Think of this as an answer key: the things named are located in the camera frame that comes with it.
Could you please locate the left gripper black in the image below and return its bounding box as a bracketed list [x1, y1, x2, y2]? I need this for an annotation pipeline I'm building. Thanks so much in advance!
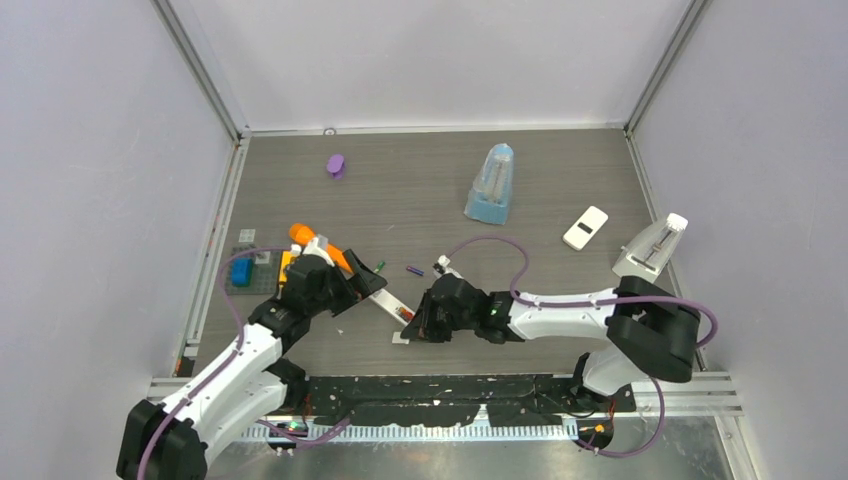
[306, 250, 384, 316]

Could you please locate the small white remote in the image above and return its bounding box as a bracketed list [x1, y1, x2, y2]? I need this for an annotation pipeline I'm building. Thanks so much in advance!
[562, 206, 609, 251]

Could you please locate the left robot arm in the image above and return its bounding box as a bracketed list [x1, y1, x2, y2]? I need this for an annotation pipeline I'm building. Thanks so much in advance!
[116, 250, 388, 479]

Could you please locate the white remote control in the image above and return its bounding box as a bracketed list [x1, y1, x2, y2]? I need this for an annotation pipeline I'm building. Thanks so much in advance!
[369, 289, 415, 325]

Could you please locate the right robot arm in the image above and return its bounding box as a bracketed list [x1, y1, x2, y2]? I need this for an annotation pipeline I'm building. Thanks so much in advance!
[400, 274, 701, 411]

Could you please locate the yellow tape measure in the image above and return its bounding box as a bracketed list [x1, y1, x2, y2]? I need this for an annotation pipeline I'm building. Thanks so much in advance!
[277, 251, 296, 286]

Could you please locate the purple cap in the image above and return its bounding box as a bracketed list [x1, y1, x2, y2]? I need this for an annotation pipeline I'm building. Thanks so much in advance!
[326, 154, 346, 180]

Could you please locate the blue lego brick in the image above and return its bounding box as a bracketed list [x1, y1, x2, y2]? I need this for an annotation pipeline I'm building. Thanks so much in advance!
[229, 257, 254, 288]

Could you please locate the white battery cover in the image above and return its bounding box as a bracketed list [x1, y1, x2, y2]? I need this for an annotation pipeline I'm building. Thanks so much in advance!
[391, 332, 410, 345]

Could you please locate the purple cable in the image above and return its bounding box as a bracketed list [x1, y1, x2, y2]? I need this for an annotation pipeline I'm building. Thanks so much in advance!
[135, 246, 293, 480]
[445, 235, 719, 349]

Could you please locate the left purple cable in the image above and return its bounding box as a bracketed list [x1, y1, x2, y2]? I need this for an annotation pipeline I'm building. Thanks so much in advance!
[135, 246, 293, 480]

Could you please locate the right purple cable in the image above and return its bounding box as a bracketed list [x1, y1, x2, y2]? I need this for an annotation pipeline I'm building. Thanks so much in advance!
[445, 235, 719, 349]

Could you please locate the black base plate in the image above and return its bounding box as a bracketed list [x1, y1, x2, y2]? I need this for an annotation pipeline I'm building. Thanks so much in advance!
[304, 374, 636, 427]

